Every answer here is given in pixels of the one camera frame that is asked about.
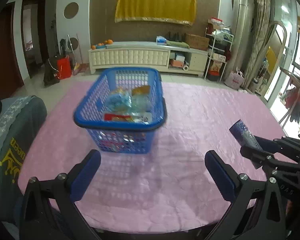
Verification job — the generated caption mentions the purple Doublemint gum pack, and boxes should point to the purple Doublemint gum pack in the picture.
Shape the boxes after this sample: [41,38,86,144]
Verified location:
[229,120,262,169]

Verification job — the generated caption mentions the pink shopping bag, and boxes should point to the pink shopping bag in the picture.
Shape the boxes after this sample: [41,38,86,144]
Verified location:
[224,68,244,90]

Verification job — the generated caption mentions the pink quilted tablecloth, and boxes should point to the pink quilted tablecloth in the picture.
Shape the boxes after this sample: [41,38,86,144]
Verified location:
[17,81,294,234]

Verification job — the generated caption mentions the grey chair with cover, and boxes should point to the grey chair with cover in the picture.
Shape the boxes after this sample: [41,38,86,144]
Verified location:
[0,95,47,239]

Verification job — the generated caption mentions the silver standing air conditioner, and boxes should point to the silver standing air conditioner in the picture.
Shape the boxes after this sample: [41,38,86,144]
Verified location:
[223,0,254,79]

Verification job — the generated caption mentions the white metal shelf rack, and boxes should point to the white metal shelf rack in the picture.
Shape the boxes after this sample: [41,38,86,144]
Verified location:
[204,17,234,82]

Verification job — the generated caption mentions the blue plastic basket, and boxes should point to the blue plastic basket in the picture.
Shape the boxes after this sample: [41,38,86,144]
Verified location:
[73,67,167,154]

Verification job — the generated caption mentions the cardboard box on cabinet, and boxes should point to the cardboard box on cabinet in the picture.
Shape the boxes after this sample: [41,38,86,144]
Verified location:
[185,34,210,51]

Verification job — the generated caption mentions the black bag on floor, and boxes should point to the black bag on floor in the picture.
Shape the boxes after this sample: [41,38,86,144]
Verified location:
[43,56,60,87]

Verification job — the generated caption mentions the dark brown wooden door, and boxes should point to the dark brown wooden door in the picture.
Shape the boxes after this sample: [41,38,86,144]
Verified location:
[0,3,24,99]

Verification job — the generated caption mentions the green folded cloth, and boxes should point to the green folded cloth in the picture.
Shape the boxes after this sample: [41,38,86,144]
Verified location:
[166,40,190,49]

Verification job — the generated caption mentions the red bag on floor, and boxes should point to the red bag on floor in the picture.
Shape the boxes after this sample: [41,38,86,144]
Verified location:
[57,56,72,80]

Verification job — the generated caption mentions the white TV cabinet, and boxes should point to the white TV cabinet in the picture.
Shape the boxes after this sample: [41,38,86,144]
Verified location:
[88,42,209,76]

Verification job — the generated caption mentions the blue tissue pack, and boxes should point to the blue tissue pack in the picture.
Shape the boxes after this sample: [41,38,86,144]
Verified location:
[156,36,167,44]

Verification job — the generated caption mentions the broom with dustpan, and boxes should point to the broom with dustpan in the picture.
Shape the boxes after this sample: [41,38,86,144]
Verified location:
[67,34,88,75]

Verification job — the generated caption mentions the yellow cloth over TV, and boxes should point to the yellow cloth over TV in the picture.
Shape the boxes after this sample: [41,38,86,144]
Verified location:
[115,0,197,26]

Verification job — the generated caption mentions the oranges on cabinet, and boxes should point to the oranges on cabinet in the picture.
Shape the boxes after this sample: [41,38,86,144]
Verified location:
[91,40,114,49]

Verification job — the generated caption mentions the rolled mattress by wall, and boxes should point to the rolled mattress by wall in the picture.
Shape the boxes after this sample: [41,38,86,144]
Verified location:
[243,0,270,88]

